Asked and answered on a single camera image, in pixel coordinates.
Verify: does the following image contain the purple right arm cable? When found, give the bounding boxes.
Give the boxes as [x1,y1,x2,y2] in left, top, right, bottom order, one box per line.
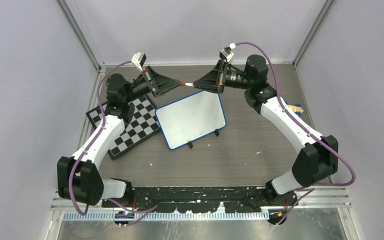
[232,41,357,227]

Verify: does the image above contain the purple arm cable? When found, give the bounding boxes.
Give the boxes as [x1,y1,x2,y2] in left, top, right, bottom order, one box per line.
[68,60,158,227]
[232,41,357,227]

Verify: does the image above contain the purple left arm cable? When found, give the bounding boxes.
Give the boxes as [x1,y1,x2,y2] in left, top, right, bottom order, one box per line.
[68,60,158,227]

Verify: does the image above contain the black white chessboard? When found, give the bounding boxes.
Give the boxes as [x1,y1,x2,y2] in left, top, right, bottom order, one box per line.
[86,95,161,163]

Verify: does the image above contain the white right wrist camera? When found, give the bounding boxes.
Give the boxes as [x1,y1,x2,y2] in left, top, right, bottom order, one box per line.
[219,43,236,64]

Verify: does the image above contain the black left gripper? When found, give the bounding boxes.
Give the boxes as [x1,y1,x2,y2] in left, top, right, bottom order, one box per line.
[123,65,180,104]

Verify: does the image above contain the aluminium frame rail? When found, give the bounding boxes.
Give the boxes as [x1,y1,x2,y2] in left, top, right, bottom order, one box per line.
[55,0,101,72]

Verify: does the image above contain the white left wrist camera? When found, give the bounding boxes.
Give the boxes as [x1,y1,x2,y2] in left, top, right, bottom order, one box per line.
[130,52,147,72]

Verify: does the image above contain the wooden toy car blue wheels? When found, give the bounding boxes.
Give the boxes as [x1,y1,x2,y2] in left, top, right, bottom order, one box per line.
[282,99,304,117]

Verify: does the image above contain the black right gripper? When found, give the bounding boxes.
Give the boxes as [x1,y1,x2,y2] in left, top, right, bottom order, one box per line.
[195,59,254,94]

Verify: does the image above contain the white whiteboard marker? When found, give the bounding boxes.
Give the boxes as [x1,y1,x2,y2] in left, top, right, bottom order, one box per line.
[179,82,194,87]

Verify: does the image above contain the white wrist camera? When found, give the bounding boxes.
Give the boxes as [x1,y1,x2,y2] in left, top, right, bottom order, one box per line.
[130,52,147,72]
[219,43,236,64]

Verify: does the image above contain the blue framed whiteboard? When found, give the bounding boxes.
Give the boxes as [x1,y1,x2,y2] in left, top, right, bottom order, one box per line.
[155,90,227,150]

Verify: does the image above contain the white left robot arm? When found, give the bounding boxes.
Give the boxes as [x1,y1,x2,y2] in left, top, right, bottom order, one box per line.
[56,66,181,211]

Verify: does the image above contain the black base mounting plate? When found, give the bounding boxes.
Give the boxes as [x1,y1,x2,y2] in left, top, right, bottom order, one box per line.
[114,186,297,214]

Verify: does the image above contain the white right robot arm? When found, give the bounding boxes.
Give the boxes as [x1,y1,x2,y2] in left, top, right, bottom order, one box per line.
[193,54,339,205]

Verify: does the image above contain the white slotted cable duct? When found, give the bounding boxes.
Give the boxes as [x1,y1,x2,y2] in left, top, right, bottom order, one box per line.
[62,209,270,222]

